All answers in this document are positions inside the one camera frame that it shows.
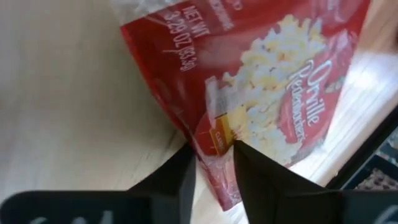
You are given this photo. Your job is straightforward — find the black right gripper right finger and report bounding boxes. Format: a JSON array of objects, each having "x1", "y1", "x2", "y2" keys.
[{"x1": 233, "y1": 139, "x2": 398, "y2": 224}]

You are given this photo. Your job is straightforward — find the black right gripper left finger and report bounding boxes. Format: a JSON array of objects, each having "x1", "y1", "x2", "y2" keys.
[{"x1": 0, "y1": 142, "x2": 197, "y2": 224}]

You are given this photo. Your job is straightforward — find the red popcorn bag clear wrap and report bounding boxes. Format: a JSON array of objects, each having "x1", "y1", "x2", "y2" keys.
[{"x1": 108, "y1": 0, "x2": 373, "y2": 213}]

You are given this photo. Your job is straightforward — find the brown dotted patterned cloth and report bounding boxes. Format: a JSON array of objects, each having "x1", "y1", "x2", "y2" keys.
[{"x1": 355, "y1": 167, "x2": 398, "y2": 191}]

